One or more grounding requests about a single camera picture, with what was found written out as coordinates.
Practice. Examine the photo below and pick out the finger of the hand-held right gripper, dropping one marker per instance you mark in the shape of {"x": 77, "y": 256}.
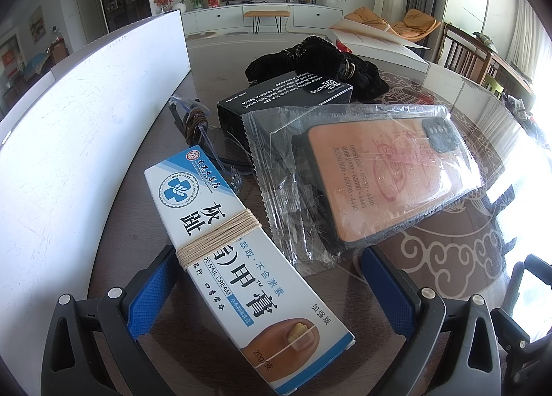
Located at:
{"x": 532, "y": 275}

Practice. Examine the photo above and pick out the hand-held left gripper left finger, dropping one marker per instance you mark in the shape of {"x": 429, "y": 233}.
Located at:
{"x": 149, "y": 297}

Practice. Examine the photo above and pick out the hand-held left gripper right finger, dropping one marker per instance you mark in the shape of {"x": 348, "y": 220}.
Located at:
{"x": 384, "y": 288}

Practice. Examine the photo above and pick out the beige twine bundle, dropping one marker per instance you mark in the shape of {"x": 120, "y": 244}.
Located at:
{"x": 215, "y": 238}

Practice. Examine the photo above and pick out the orange phone case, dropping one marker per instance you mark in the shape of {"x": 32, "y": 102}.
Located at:
{"x": 379, "y": 180}

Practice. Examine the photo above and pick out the white blue nail cream box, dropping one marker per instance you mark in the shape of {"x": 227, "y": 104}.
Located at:
{"x": 258, "y": 314}

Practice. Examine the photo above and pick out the white storage box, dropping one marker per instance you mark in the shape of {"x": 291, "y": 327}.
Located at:
{"x": 86, "y": 141}

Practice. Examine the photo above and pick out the black cardboard box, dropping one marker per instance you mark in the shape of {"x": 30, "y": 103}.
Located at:
{"x": 276, "y": 94}

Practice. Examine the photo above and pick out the pile of small items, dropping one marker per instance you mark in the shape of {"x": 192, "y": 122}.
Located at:
{"x": 519, "y": 107}

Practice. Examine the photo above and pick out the wooden side table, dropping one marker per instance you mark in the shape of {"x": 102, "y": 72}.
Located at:
{"x": 506, "y": 68}

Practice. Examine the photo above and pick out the dark wooden chair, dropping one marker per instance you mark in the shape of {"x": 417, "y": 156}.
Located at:
{"x": 463, "y": 53}

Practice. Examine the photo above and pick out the white flat cardboard box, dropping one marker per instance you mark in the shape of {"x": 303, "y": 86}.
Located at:
{"x": 379, "y": 49}

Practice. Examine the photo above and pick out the black furry cloth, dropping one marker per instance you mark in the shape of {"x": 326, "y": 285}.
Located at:
{"x": 319, "y": 57}

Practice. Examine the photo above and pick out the red packet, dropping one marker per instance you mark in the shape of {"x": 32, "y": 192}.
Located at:
{"x": 343, "y": 48}

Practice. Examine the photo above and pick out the sheer window curtain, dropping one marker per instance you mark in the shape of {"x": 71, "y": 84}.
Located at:
{"x": 524, "y": 29}

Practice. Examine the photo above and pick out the teal patterned chair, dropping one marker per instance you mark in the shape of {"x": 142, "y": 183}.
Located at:
{"x": 35, "y": 65}

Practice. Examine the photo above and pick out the orange lounge chair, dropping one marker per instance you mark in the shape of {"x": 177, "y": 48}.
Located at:
{"x": 416, "y": 23}

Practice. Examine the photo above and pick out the white television cabinet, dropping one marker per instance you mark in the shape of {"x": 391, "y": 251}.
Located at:
{"x": 215, "y": 16}

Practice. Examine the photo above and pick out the white round vase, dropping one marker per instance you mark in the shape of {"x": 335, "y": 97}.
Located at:
{"x": 180, "y": 7}

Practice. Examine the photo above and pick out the wooden bench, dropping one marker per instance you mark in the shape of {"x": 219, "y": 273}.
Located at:
{"x": 265, "y": 13}

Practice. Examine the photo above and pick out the framed wall painting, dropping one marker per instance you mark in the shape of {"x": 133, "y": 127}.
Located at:
{"x": 36, "y": 23}

